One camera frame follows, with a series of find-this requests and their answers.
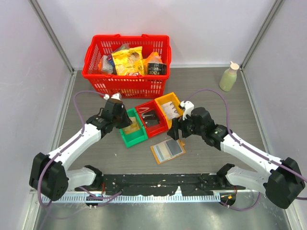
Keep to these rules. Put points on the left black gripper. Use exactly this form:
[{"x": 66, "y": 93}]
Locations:
[{"x": 127, "y": 121}]

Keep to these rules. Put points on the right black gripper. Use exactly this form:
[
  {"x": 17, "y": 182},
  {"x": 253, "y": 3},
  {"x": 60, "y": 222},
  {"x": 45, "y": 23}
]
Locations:
[{"x": 177, "y": 124}]

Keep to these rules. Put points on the yellow leather card holder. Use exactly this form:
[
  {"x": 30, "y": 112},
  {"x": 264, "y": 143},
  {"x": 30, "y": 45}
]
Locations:
[{"x": 182, "y": 143}]

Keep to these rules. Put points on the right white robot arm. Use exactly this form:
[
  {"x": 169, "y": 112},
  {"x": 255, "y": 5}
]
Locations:
[{"x": 280, "y": 180}]

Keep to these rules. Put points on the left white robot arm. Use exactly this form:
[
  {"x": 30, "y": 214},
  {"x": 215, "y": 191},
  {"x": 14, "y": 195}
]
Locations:
[{"x": 50, "y": 174}]

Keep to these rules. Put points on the gold card in green bin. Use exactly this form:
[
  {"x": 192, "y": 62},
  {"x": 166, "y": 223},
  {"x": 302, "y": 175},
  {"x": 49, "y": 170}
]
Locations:
[{"x": 132, "y": 128}]

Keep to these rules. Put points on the white card in yellow bin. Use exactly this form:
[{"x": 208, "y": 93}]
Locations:
[{"x": 170, "y": 110}]

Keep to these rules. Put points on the black card in red bin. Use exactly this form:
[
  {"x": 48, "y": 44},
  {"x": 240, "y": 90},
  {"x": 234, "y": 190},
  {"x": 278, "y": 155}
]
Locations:
[{"x": 150, "y": 118}]

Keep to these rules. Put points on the green plastic bin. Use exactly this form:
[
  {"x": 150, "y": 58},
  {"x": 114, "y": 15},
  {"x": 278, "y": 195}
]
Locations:
[{"x": 135, "y": 137}]

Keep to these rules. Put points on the red plastic bin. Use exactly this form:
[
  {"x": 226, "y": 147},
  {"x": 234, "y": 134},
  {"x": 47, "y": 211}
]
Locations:
[{"x": 154, "y": 130}]

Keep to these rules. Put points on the yellow plastic bin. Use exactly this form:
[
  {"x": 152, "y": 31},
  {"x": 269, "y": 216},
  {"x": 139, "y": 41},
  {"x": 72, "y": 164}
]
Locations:
[{"x": 164, "y": 99}]

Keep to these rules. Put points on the grey boxed item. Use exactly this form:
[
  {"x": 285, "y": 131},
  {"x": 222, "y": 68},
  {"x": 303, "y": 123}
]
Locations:
[{"x": 104, "y": 66}]

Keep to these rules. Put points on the yellow snack bag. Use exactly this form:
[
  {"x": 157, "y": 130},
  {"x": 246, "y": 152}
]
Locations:
[{"x": 129, "y": 62}]

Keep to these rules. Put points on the black face cream jar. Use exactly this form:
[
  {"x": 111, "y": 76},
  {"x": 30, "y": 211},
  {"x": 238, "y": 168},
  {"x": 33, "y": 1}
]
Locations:
[{"x": 154, "y": 68}]

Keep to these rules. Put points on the orange snack packet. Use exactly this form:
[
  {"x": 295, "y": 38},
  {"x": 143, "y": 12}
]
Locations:
[{"x": 152, "y": 58}]

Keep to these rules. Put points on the green lotion bottle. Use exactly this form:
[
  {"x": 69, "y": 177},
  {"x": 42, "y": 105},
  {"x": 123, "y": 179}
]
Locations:
[{"x": 229, "y": 77}]

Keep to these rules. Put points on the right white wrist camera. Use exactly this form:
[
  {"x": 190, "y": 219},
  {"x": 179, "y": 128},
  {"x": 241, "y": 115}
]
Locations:
[{"x": 187, "y": 108}]

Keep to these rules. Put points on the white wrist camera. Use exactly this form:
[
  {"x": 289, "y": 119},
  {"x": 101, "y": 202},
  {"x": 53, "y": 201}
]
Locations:
[
  {"x": 116, "y": 96},
  {"x": 187, "y": 108}
]

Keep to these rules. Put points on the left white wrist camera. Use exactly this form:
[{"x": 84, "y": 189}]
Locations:
[{"x": 116, "y": 96}]

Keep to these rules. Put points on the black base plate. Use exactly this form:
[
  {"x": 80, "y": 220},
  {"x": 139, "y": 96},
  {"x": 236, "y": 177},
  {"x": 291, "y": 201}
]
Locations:
[{"x": 190, "y": 184}]

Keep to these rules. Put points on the white slotted cable duct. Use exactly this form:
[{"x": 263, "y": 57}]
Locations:
[{"x": 176, "y": 198}]

